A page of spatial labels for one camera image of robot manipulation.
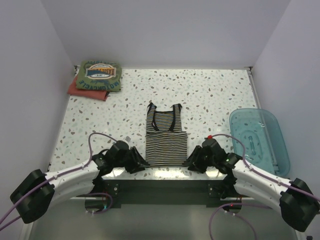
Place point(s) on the olive green tank top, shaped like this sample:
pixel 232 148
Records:
pixel 98 75

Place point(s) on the salmon red folded tank top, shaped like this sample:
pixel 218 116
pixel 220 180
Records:
pixel 91 94

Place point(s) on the striped black white tank top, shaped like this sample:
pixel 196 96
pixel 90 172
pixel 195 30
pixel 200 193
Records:
pixel 166 144

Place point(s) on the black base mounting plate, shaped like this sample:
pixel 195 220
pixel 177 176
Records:
pixel 118 192

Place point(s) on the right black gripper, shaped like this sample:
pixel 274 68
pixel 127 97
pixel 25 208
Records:
pixel 193 161

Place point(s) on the blue translucent plastic bin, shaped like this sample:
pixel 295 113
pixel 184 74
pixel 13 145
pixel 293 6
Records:
pixel 260 133

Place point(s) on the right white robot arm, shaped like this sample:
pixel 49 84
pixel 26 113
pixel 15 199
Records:
pixel 293 199

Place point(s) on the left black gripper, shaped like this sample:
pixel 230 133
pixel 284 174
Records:
pixel 137 162

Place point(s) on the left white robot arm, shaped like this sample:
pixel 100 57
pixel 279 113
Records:
pixel 39 191

